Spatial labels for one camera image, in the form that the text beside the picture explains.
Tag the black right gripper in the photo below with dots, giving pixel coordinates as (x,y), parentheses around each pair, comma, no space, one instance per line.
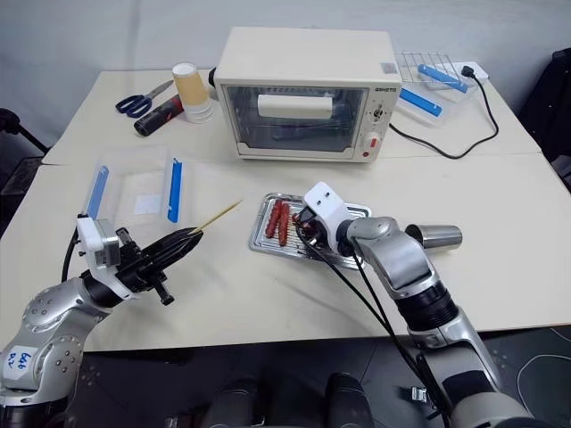
(310,225)

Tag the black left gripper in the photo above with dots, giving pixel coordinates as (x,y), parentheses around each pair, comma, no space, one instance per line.
(134,267)

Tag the thin wooden skewer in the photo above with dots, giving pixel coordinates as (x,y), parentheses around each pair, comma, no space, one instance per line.
(220,214)

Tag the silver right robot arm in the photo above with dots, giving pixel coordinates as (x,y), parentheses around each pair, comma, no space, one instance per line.
(392,252)

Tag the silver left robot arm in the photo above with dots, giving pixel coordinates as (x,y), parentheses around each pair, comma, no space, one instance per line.
(49,321)

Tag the red sausage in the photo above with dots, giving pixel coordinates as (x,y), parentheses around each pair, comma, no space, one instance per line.
(283,225)
(273,218)

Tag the shiny metal baking tray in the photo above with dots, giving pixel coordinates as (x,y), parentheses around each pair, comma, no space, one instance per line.
(267,249)

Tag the stainless steel cup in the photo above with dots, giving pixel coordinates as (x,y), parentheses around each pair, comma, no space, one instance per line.
(439,236)

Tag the white paper cup stack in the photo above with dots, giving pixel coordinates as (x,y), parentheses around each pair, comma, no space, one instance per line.
(201,115)

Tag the clear box with blue clips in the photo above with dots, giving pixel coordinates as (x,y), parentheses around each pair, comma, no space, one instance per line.
(134,178)

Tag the black and red electric screwdriver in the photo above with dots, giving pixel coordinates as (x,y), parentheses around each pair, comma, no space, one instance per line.
(158,117)

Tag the cream toaster oven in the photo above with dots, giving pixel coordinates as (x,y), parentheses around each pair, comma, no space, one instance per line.
(308,67)

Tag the clear lid with blue clip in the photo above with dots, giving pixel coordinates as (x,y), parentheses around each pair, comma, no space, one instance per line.
(421,104)

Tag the dark rounded shape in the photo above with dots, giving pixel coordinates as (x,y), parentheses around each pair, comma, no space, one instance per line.
(348,401)
(238,405)

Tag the clear box with blue clip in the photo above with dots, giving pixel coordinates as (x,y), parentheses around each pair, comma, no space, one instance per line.
(446,80)

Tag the white power strip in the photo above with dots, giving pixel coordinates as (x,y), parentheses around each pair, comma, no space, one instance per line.
(475,69)

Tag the black bag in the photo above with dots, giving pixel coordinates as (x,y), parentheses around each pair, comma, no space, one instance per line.
(546,102)

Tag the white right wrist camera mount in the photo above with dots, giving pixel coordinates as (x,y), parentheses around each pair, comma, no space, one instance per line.
(323,198)

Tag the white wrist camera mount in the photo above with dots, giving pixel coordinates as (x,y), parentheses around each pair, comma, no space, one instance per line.
(323,198)
(96,243)

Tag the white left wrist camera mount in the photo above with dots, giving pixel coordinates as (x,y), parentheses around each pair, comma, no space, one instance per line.
(96,243)

